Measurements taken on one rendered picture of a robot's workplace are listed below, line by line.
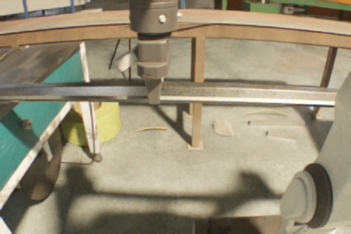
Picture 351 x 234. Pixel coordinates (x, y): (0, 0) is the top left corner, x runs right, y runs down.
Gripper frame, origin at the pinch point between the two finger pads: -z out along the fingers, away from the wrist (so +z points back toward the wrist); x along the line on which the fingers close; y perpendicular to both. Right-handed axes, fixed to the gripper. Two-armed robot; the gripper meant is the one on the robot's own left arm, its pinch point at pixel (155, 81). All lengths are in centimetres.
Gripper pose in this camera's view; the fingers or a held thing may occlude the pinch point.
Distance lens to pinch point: 52.3
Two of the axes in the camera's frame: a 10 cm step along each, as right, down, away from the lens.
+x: 0.4, -5.2, 8.5
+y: -10.0, -0.2, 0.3
